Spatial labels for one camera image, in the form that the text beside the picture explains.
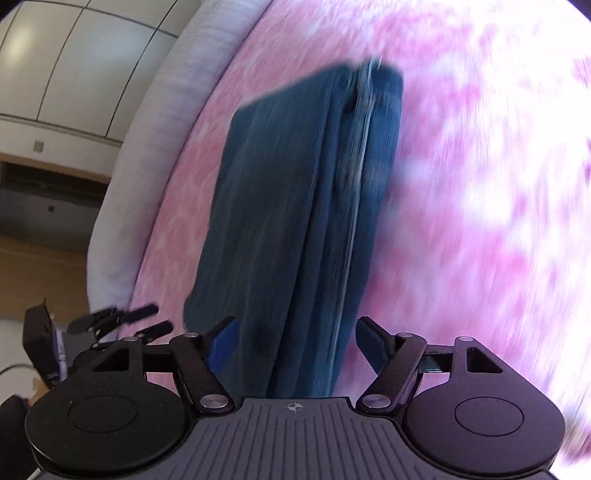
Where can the white wardrobe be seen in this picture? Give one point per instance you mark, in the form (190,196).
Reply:
(85,66)

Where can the blue denim jeans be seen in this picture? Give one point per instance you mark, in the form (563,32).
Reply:
(294,217)

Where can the striped white duvet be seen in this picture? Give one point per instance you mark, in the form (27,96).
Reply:
(154,142)

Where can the pink floral bed blanket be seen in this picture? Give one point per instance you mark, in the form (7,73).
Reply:
(486,227)

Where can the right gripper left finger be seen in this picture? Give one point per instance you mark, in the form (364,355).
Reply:
(198,359)

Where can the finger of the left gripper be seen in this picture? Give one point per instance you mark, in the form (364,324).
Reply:
(109,319)
(154,332)

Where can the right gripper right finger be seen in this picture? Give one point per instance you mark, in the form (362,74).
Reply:
(395,359)

